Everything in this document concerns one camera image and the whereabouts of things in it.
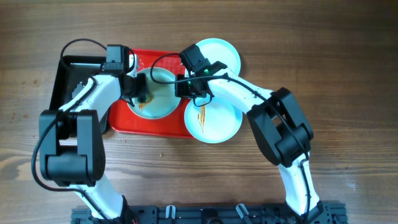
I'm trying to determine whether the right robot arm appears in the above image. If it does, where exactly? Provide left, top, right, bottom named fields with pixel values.
left=175, top=44, right=320, bottom=223

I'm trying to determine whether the left black cable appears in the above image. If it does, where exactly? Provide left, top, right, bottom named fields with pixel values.
left=30, top=38, right=137, bottom=224

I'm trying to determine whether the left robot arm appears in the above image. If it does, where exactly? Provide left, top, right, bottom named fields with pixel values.
left=31, top=45, right=147, bottom=223

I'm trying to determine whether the white plate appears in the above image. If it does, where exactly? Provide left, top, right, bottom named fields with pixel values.
left=128, top=68, right=181, bottom=119
left=195, top=38, right=241, bottom=77
left=184, top=96, right=243, bottom=144

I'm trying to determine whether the white plate bottom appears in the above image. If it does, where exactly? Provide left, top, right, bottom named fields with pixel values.
left=184, top=96, right=243, bottom=144

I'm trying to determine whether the green yellow sponge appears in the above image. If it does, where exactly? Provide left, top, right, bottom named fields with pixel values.
left=136, top=94, right=152, bottom=104

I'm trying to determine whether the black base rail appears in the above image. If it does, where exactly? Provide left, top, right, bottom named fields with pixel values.
left=70, top=202, right=346, bottom=224

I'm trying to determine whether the black metal tray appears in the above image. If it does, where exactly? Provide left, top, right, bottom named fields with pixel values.
left=49, top=55, right=116, bottom=134

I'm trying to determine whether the white plate top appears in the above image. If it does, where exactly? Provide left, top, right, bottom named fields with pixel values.
left=195, top=38, right=241, bottom=77

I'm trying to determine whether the red plastic tray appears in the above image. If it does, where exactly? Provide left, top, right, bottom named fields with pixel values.
left=108, top=49, right=193, bottom=139

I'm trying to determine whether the right black cable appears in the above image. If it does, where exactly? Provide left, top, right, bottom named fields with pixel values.
left=150, top=52, right=312, bottom=218

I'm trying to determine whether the black cable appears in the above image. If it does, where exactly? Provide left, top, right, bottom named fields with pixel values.
left=150, top=52, right=312, bottom=218
left=30, top=38, right=137, bottom=224

